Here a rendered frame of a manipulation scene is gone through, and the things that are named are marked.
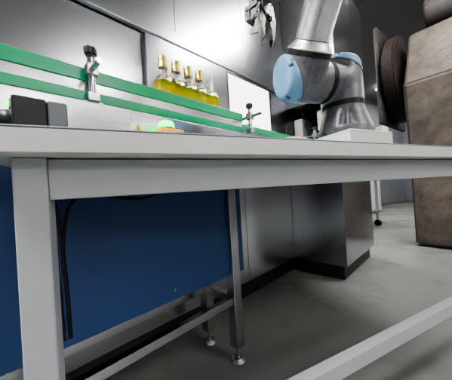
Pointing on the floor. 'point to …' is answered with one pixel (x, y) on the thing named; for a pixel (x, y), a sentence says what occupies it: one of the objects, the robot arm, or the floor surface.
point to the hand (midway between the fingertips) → (268, 39)
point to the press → (435, 108)
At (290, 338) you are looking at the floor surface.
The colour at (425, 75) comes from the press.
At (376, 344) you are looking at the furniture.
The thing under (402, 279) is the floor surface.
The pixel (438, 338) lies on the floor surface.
